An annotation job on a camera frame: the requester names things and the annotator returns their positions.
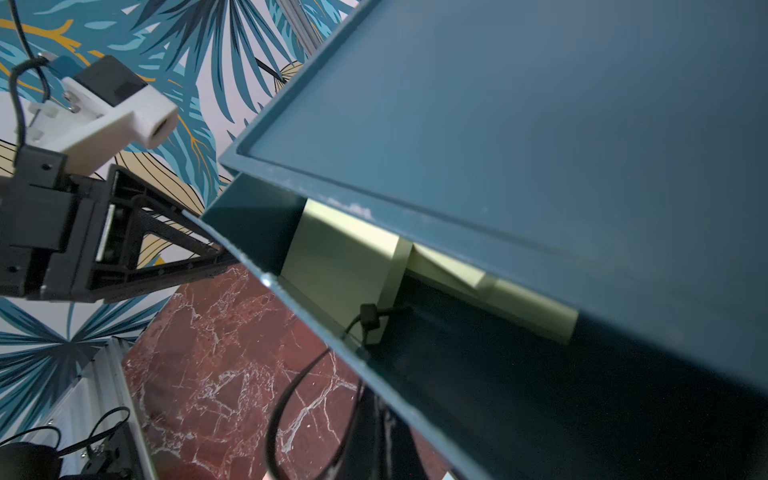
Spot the green sticky note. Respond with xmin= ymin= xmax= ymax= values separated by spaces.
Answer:
xmin=475 ymin=277 xmax=578 ymax=345
xmin=280 ymin=200 xmax=412 ymax=337

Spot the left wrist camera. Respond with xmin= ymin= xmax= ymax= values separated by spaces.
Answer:
xmin=18 ymin=53 xmax=179 ymax=176

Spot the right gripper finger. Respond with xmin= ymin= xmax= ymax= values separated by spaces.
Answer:
xmin=335 ymin=387 xmax=428 ymax=480

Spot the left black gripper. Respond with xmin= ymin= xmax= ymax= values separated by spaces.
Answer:
xmin=1 ymin=146 xmax=237 ymax=300

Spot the teal yellow drawer cabinet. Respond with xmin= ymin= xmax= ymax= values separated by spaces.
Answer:
xmin=202 ymin=1 xmax=767 ymax=479

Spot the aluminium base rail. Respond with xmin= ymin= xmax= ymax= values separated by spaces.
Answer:
xmin=27 ymin=337 xmax=157 ymax=479

